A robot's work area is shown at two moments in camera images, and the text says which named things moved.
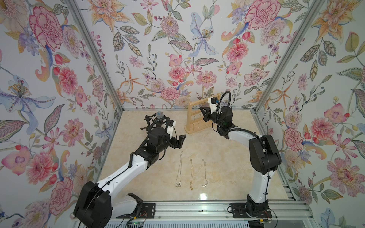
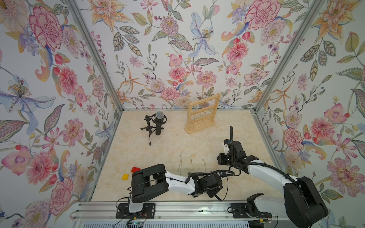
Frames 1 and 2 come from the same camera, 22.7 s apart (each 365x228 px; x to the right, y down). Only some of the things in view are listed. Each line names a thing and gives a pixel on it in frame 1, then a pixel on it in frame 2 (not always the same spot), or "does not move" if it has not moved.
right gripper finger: [205, 111] -> [223, 159]
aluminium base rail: [284, 210] does not move
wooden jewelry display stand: [195, 118] does not move
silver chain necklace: [178, 179] does not move
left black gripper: [179, 143] -> [217, 189]
